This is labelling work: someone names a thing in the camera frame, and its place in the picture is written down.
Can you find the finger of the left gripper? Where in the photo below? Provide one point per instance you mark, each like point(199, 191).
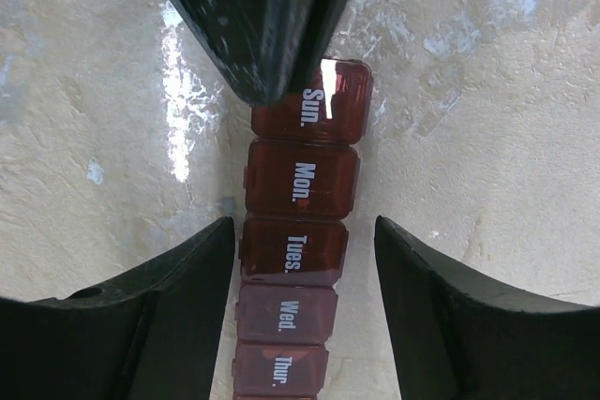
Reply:
point(253, 43)
point(323, 18)

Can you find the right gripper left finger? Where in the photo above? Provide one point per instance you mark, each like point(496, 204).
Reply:
point(151, 332)

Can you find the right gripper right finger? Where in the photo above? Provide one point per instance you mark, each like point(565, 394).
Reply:
point(459, 334)

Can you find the red weekly pill organizer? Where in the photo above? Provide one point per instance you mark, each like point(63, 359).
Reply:
point(300, 180)

